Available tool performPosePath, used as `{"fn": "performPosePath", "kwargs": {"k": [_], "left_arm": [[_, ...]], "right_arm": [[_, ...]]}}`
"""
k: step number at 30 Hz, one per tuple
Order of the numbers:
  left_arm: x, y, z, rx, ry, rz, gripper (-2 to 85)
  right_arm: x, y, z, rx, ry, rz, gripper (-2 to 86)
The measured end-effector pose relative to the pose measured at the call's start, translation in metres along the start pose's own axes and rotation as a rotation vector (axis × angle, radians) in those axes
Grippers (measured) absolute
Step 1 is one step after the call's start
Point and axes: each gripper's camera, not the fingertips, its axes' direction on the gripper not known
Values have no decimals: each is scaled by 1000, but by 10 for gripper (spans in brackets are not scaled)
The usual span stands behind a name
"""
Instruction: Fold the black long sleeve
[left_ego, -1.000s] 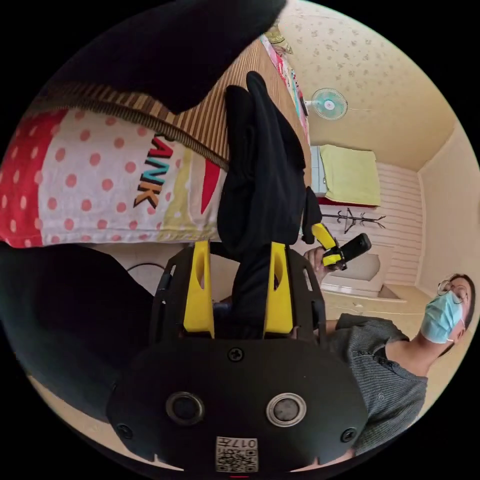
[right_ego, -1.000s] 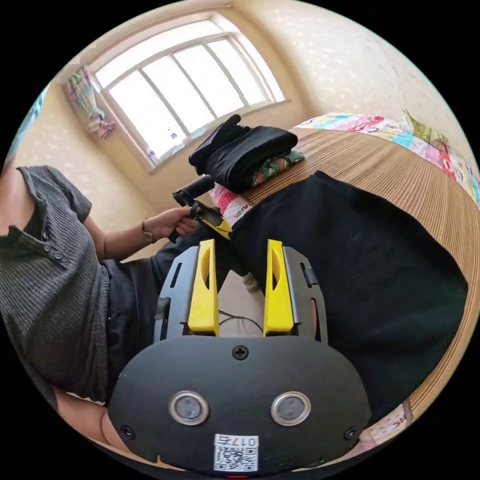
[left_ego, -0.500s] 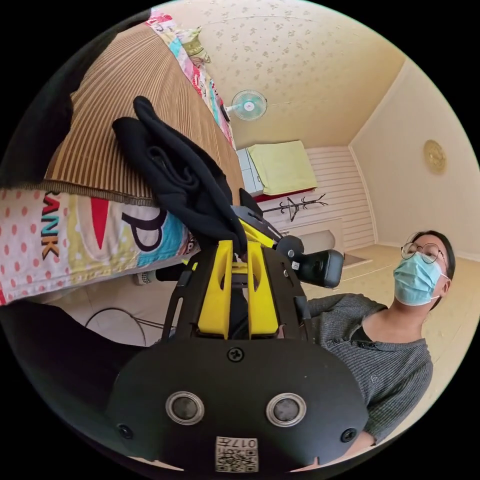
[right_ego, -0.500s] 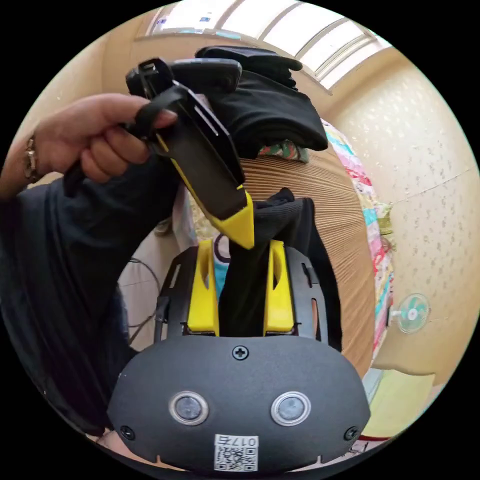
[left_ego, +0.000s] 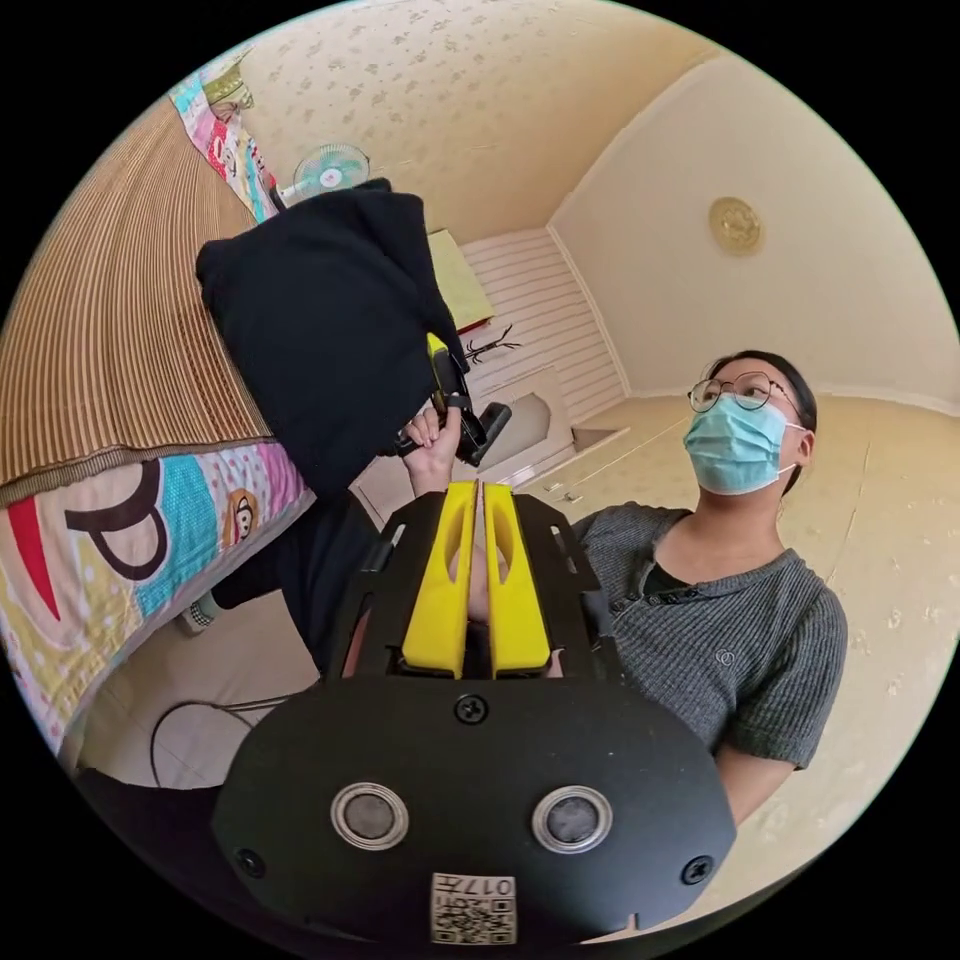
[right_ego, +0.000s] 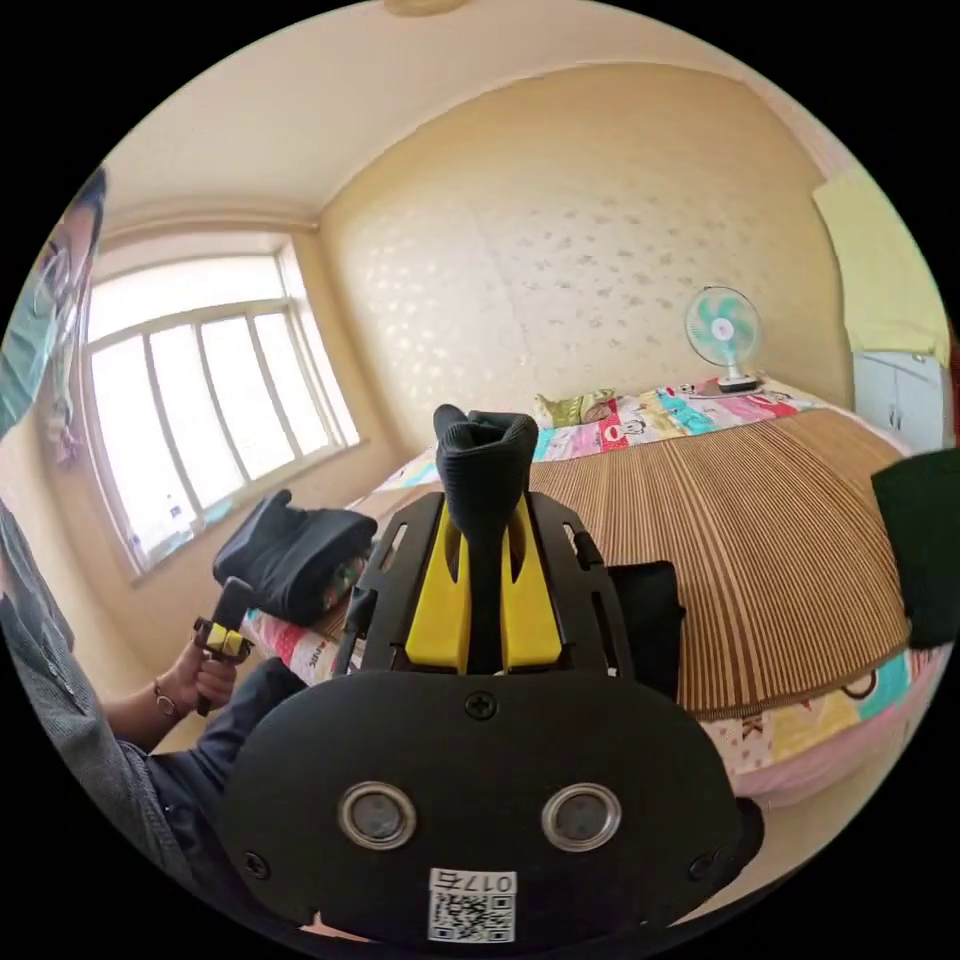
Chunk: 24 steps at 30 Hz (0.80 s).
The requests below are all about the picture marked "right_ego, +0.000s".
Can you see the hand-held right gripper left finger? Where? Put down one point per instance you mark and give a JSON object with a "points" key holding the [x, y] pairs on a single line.
{"points": [[439, 600]]}

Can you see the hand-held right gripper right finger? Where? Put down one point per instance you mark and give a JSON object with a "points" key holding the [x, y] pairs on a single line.
{"points": [[531, 607]]}

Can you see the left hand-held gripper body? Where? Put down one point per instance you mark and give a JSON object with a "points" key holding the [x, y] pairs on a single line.
{"points": [[204, 658]]}

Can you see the black long sleeve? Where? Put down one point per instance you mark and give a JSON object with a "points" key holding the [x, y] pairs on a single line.
{"points": [[484, 450]]}

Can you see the person's left forearm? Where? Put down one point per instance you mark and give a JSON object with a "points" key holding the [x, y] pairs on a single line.
{"points": [[142, 709]]}

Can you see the person's left hand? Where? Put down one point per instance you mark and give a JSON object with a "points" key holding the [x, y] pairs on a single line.
{"points": [[214, 684]]}

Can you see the pile of clothes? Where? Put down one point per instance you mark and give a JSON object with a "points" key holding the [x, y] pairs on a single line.
{"points": [[300, 555]]}

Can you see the person's body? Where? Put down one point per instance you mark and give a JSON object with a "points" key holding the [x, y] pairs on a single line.
{"points": [[67, 712]]}

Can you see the green printed pillow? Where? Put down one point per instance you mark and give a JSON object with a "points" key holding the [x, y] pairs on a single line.
{"points": [[574, 409]]}

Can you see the window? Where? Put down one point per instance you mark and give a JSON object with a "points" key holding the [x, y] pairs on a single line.
{"points": [[202, 405]]}

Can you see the bed with woven mat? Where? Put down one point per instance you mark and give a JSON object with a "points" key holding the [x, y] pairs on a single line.
{"points": [[750, 525]]}

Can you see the table fan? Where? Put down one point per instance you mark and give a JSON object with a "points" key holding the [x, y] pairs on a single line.
{"points": [[722, 334]]}

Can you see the dark green cloth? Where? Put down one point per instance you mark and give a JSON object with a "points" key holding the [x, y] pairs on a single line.
{"points": [[919, 547]]}

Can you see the white cupboard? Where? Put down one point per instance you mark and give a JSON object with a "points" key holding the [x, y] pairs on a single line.
{"points": [[900, 401]]}

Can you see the yellow cloth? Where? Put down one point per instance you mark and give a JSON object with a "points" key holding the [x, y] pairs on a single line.
{"points": [[881, 277]]}

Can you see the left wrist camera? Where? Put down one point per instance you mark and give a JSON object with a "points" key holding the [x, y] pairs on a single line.
{"points": [[235, 600]]}

